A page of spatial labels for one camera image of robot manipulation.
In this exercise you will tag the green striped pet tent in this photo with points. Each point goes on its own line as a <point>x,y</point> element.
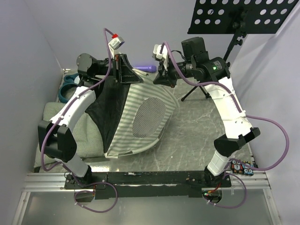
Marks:
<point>107,109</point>

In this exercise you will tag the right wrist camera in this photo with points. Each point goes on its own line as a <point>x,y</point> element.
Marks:
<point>161,54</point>

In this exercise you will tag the purple toy microphone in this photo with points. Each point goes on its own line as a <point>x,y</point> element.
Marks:
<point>148,69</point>

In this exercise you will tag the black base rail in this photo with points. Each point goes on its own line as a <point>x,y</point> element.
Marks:
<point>148,184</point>

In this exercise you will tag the green checkered pet cushion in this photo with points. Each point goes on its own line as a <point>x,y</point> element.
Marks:
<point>86,134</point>

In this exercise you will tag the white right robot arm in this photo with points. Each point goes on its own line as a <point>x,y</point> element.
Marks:
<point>198,70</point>

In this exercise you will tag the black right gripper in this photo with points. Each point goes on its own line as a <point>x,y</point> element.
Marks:
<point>165,80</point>

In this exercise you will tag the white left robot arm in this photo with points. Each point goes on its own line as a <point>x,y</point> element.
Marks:
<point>55,136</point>

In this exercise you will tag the teal double pet bowl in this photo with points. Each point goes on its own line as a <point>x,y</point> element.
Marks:
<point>70,82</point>

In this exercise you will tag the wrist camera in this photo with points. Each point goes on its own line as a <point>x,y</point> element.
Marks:
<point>161,54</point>
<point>116,42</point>

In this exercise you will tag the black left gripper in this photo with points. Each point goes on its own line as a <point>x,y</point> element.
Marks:
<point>127,74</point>

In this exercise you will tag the black music stand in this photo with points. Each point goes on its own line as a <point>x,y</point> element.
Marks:
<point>239,18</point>

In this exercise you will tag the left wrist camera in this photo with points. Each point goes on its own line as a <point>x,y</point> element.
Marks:
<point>116,42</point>

